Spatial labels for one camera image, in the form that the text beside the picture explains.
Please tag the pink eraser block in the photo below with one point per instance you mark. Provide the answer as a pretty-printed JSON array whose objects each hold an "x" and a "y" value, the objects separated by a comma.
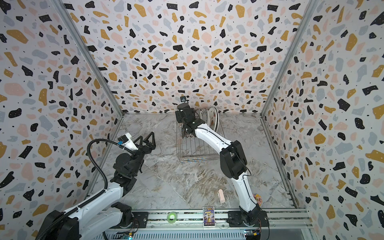
[{"x": 221, "y": 196}]

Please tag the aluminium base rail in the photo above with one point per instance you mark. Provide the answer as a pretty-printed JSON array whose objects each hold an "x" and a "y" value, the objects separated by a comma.
[{"x": 285, "y": 224}]

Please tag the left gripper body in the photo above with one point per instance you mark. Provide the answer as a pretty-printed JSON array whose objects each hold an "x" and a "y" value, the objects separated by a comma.
[{"x": 137, "y": 158}]

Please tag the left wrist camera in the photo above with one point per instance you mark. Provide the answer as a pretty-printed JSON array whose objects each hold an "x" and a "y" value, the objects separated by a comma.
[{"x": 126, "y": 141}]

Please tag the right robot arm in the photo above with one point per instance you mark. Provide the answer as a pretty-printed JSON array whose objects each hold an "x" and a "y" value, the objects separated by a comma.
[{"x": 233, "y": 162}]

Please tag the colourful card pack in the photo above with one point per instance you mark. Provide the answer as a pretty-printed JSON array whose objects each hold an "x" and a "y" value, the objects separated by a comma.
[{"x": 209, "y": 217}]

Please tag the pink yellow small toy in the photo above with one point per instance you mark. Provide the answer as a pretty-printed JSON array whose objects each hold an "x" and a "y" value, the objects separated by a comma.
[{"x": 258, "y": 199}]

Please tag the wire dish rack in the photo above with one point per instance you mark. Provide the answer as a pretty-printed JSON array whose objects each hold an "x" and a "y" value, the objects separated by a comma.
[{"x": 191, "y": 149}]

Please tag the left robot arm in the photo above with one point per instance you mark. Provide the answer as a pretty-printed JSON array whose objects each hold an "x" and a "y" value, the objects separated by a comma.
[{"x": 103, "y": 210}]

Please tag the fruit patterned white plate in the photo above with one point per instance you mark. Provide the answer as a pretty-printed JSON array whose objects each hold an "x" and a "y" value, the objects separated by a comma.
[{"x": 214, "y": 118}]

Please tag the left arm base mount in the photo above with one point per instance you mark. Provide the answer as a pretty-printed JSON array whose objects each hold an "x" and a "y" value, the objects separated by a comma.
[{"x": 137, "y": 220}]

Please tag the green tape roll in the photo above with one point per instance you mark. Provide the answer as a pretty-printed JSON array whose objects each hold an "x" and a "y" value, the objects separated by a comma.
[{"x": 172, "y": 217}]

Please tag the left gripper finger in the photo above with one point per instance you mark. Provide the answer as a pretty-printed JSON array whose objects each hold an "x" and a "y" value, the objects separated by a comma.
[
  {"x": 150, "y": 142},
  {"x": 139, "y": 142}
]

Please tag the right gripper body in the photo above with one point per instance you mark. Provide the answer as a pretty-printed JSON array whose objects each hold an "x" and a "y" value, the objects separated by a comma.
[{"x": 180, "y": 119}]

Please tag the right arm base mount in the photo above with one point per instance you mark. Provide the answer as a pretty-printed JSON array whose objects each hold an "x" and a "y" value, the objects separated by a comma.
[{"x": 248, "y": 220}]

